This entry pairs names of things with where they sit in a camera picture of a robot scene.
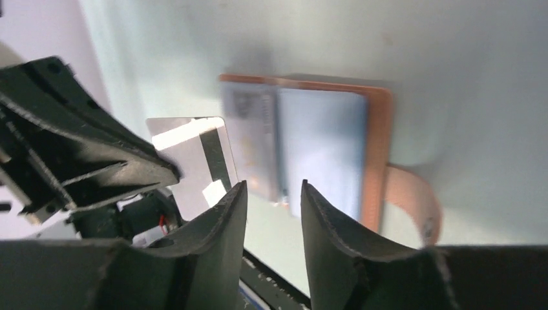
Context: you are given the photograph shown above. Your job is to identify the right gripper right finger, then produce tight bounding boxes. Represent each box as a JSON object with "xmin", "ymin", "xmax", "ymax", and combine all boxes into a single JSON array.
[{"xmin": 300, "ymin": 181, "xmax": 547, "ymax": 309}]

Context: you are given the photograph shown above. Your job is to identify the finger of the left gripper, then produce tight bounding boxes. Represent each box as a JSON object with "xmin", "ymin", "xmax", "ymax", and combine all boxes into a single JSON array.
[
  {"xmin": 1, "ymin": 56, "xmax": 158, "ymax": 159},
  {"xmin": 1, "ymin": 93, "xmax": 180, "ymax": 223}
]

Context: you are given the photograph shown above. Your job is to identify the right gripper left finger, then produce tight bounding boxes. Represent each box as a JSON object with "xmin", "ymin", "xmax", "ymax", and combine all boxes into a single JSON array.
[{"xmin": 1, "ymin": 181, "xmax": 248, "ymax": 309}]

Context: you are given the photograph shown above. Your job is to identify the silver white credit card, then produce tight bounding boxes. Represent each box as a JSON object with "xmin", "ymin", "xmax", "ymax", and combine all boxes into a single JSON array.
[{"xmin": 145, "ymin": 116, "xmax": 238, "ymax": 221}]

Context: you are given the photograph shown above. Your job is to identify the brown leather card holder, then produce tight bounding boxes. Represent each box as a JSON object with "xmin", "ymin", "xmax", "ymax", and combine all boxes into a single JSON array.
[{"xmin": 219, "ymin": 73, "xmax": 443, "ymax": 245}]

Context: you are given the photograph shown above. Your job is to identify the pale blue patterned card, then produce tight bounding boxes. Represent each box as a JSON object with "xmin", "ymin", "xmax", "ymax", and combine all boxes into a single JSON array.
[{"xmin": 221, "ymin": 81, "xmax": 280, "ymax": 203}]

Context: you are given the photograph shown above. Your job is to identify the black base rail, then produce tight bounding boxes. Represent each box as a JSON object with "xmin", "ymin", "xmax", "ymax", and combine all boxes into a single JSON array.
[{"xmin": 65, "ymin": 189, "xmax": 311, "ymax": 309}]

